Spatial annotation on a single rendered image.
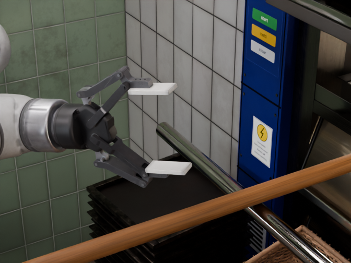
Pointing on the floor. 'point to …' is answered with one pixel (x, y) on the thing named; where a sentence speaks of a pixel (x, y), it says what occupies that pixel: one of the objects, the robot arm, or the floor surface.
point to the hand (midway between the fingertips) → (174, 129)
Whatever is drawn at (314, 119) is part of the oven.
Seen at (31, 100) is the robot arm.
